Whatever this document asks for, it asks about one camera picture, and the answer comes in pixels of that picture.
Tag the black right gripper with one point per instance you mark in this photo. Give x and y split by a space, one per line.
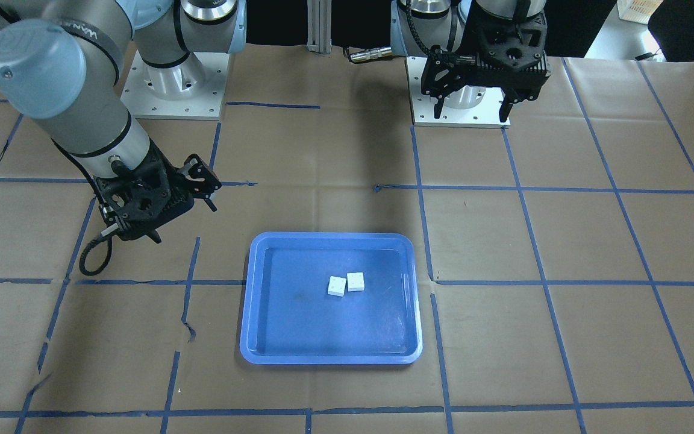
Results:
170 174

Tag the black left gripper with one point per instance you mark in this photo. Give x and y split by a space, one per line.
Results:
437 79

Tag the white block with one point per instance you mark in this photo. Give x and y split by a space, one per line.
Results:
337 286
355 282

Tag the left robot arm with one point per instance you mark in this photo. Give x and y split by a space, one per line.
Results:
418 25

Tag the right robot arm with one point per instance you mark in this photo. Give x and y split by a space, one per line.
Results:
59 63

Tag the blue plastic tray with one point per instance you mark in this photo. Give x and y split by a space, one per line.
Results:
288 319

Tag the brown paper table cover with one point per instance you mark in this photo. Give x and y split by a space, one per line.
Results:
555 260

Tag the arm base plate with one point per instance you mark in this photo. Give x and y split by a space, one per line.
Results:
470 107
194 90

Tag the aluminium frame post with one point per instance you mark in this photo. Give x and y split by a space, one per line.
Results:
319 26

